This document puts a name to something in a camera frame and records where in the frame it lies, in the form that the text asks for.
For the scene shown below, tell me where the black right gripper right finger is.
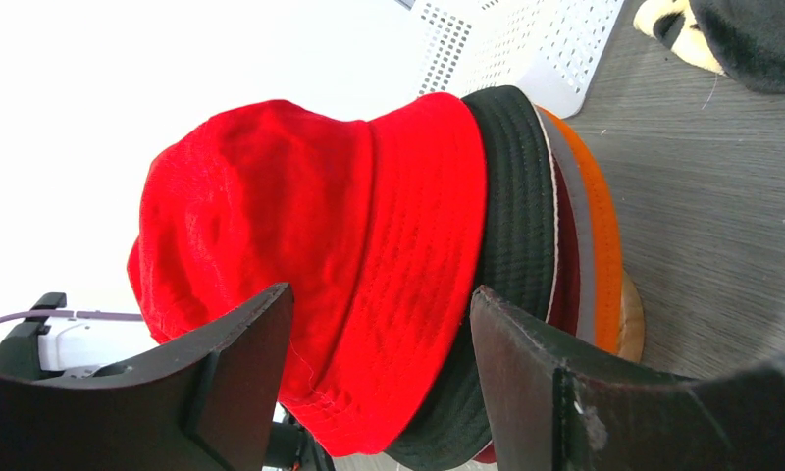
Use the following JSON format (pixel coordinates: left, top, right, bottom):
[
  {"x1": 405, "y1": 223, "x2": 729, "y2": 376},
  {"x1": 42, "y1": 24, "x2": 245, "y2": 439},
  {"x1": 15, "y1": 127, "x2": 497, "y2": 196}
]
[{"x1": 471, "y1": 287, "x2": 785, "y2": 471}]

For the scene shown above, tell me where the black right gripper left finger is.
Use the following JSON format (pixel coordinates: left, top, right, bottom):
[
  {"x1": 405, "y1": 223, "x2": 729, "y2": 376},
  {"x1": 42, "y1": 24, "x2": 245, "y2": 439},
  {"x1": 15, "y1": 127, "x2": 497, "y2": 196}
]
[{"x1": 0, "y1": 283, "x2": 294, "y2": 470}]

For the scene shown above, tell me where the black hat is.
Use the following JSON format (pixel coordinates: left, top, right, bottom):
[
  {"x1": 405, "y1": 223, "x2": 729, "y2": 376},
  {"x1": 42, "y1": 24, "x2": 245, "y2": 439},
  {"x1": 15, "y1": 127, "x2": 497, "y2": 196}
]
[{"x1": 386, "y1": 85, "x2": 558, "y2": 470}]

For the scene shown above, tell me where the orange bucket hat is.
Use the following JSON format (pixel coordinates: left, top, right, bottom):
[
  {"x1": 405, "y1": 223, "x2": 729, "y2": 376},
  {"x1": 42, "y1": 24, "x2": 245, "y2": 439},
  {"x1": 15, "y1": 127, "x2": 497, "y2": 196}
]
[{"x1": 546, "y1": 118, "x2": 623, "y2": 355}]

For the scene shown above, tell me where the bright red bucket hat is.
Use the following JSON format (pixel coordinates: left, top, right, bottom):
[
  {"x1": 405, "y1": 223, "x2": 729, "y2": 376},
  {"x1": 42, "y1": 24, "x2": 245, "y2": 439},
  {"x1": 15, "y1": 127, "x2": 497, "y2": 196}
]
[{"x1": 128, "y1": 93, "x2": 487, "y2": 456}]

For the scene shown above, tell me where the dark red bucket hat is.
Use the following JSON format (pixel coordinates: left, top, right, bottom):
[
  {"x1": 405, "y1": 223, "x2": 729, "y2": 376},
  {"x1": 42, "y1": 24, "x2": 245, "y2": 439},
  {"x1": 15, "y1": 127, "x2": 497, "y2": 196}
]
[{"x1": 472, "y1": 177, "x2": 581, "y2": 470}]

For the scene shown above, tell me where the grey bucket hat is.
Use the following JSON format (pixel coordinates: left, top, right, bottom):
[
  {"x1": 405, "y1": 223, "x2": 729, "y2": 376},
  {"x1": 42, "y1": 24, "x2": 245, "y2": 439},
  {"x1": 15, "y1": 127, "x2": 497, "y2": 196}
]
[{"x1": 537, "y1": 107, "x2": 597, "y2": 344}]

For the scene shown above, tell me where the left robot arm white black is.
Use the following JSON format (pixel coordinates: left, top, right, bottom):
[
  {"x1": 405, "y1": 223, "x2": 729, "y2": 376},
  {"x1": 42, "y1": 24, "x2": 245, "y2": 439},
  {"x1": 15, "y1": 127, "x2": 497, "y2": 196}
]
[{"x1": 0, "y1": 292, "x2": 336, "y2": 470}]

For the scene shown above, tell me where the wooden hat stand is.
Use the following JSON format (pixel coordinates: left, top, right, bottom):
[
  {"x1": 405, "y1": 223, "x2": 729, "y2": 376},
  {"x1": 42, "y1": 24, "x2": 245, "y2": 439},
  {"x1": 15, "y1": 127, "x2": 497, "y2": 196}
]
[{"x1": 617, "y1": 272, "x2": 646, "y2": 363}]

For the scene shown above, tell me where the black floral pillow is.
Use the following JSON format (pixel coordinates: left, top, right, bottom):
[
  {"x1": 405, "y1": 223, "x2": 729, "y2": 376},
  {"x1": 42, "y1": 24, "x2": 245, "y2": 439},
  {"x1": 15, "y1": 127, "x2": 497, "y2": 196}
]
[{"x1": 633, "y1": 0, "x2": 785, "y2": 94}]

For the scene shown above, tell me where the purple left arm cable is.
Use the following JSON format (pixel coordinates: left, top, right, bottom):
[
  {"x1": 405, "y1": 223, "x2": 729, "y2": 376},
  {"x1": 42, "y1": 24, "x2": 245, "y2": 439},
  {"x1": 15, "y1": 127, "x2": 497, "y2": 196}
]
[{"x1": 0, "y1": 310, "x2": 145, "y2": 336}]

